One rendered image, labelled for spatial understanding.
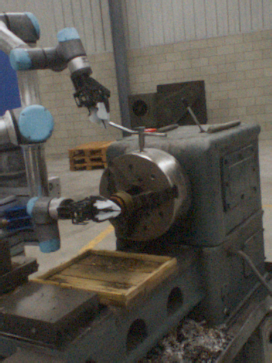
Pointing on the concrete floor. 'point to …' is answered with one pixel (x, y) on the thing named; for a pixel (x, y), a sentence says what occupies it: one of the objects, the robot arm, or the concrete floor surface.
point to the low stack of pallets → (88, 155)
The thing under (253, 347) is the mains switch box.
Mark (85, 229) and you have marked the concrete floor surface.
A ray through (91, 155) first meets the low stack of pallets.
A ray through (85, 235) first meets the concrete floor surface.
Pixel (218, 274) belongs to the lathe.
